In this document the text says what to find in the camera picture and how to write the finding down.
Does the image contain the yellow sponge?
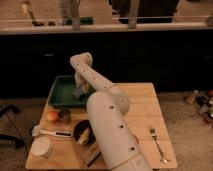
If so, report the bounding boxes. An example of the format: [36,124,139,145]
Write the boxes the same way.
[81,83,90,94]

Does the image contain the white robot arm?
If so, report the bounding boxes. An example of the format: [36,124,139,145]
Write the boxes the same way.
[70,52,152,171]

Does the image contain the green plastic tray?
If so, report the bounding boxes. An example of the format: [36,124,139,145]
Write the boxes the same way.
[48,75,94,108]

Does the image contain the dark metal cup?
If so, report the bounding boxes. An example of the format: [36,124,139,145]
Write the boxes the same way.
[59,109,71,124]

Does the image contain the orange apple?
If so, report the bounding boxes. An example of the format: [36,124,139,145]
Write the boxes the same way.
[47,111,59,122]

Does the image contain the dark brown bowl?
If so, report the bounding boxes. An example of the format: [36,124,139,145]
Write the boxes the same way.
[73,120,95,145]

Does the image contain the wooden table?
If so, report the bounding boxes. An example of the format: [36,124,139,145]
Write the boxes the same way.
[25,83,177,171]

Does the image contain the white dish brush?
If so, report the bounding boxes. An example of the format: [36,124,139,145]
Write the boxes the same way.
[31,126,72,137]

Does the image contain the wooden cutting board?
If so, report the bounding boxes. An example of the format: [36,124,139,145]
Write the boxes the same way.
[80,142,101,167]

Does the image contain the black office chair base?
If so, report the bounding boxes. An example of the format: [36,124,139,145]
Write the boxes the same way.
[0,104,26,150]

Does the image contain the silver fork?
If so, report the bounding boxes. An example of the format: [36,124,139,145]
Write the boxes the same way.
[149,127,170,164]

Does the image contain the clutter of items on floor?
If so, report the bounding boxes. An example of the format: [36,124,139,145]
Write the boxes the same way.
[184,90,213,128]

